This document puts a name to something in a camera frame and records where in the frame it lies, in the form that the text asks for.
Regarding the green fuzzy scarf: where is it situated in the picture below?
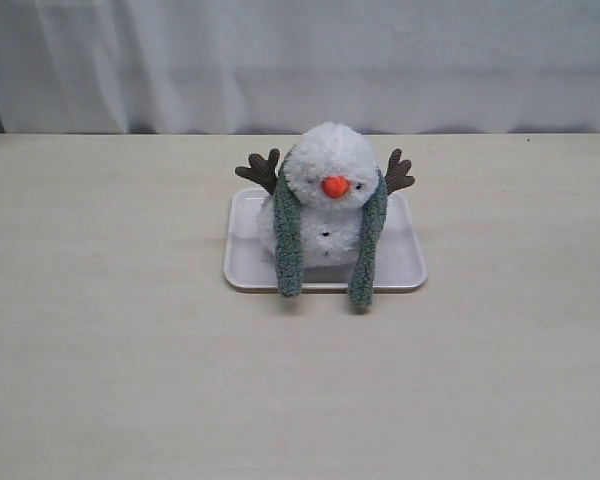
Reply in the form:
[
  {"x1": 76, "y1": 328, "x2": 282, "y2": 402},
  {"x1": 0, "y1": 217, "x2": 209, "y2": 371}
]
[{"x1": 262, "y1": 147, "x2": 389, "y2": 310}]

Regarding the white plush snowman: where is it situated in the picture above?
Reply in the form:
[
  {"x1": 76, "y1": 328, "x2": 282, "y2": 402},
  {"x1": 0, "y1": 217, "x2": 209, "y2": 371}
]
[{"x1": 235, "y1": 122, "x2": 415, "y2": 271}]

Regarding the white rectangular tray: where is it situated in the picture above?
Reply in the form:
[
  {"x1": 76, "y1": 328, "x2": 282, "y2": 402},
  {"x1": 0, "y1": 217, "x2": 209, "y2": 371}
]
[{"x1": 223, "y1": 188, "x2": 428, "y2": 293}]

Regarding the white backdrop curtain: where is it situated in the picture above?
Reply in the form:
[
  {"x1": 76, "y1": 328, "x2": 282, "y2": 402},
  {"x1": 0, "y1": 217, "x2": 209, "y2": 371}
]
[{"x1": 0, "y1": 1, "x2": 600, "y2": 134}]

